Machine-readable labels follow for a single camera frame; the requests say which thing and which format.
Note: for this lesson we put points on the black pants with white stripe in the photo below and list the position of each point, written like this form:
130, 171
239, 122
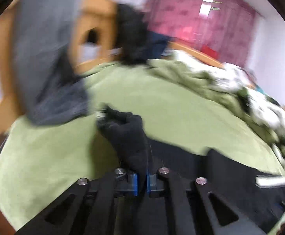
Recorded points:
209, 194

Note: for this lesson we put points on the green bed sheet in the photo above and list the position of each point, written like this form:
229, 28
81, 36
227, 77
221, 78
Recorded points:
38, 163

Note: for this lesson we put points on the navy blue garment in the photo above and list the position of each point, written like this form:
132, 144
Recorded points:
156, 44

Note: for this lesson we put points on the green fleece blanket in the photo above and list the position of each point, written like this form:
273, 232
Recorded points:
200, 83

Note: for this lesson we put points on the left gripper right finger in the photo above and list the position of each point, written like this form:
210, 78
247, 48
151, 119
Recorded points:
154, 184

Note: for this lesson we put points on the wooden bed frame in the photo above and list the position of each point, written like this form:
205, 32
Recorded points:
96, 24

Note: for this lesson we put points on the black jacket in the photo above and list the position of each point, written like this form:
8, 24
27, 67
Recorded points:
131, 35

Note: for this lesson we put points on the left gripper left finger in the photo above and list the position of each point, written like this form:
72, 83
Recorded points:
132, 184

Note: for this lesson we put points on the white flower pattern duvet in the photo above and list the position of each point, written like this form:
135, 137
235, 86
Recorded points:
230, 78

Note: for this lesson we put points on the pink curtain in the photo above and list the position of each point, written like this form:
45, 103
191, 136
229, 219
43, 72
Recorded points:
223, 27

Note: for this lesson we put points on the grey jeans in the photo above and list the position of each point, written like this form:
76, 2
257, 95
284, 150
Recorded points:
48, 88

